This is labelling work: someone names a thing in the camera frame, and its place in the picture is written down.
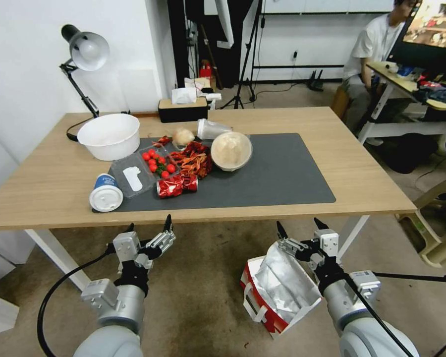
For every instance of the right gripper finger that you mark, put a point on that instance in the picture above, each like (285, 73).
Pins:
(321, 225)
(291, 247)

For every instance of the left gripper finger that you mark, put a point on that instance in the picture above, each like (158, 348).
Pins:
(165, 238)
(131, 228)

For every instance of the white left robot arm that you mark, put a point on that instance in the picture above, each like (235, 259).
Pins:
(111, 334)

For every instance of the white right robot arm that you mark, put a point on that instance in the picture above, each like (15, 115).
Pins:
(364, 327)

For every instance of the red white food delivery bag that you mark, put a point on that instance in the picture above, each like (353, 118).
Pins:
(278, 293)

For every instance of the round lidded food container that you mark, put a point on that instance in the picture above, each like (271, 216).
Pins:
(231, 150)

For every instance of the black bag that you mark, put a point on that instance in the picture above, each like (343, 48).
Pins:
(412, 154)

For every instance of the blue paper cup white lid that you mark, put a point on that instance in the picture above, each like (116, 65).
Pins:
(106, 195)

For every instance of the clear plastic tray lid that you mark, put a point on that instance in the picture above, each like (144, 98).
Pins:
(132, 178)

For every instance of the crushed red can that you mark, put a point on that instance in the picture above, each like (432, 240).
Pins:
(190, 183)
(170, 187)

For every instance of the wooden table with white legs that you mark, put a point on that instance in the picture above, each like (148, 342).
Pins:
(356, 167)

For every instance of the dark grey desk mat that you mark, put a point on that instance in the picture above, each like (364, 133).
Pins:
(275, 174)

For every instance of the clear tray of cherry tomatoes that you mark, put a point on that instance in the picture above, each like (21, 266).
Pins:
(158, 163)

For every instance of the small red wrapper scrap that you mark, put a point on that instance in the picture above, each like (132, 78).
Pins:
(161, 140)

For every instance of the white plastic bowl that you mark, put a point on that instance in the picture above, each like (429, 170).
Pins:
(109, 137)

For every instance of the crumpled pale tissue ball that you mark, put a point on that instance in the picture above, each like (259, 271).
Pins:
(183, 136)

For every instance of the beige plastic stool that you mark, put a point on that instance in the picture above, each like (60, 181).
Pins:
(438, 219)

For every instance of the clear plastic cup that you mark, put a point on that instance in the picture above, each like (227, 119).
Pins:
(212, 129)

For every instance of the black tissue box wooden lid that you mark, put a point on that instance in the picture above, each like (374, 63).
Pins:
(182, 111)

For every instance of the black wifi router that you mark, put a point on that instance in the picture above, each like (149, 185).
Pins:
(315, 81)

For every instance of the cardboard box with papers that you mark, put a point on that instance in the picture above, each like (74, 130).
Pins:
(199, 83)

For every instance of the black tripod stand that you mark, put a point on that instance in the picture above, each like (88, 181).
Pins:
(245, 63)

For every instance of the person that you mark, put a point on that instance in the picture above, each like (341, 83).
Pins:
(371, 48)

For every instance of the silver black desk lamp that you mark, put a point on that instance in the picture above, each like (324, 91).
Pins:
(87, 48)

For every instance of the large monitor screen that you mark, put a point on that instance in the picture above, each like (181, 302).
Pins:
(431, 33)

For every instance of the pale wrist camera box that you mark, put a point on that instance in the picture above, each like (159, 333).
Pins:
(327, 242)
(126, 246)

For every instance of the pale desk with white frame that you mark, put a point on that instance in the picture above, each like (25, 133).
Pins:
(401, 96)

